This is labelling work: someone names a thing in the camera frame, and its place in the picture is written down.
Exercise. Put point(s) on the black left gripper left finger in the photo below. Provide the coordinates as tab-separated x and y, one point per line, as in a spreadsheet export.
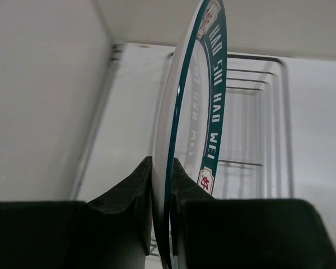
111	231

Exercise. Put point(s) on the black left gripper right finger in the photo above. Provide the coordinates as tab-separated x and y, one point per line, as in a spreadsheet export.
257	233

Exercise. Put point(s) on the green rimmed white plate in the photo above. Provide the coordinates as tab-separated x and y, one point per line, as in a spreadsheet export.
190	115

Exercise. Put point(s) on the grey wire dish rack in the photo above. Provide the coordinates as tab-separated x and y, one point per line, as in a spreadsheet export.
255	158

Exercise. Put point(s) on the aluminium table edge rail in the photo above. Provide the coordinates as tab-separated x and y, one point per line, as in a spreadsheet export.
96	118

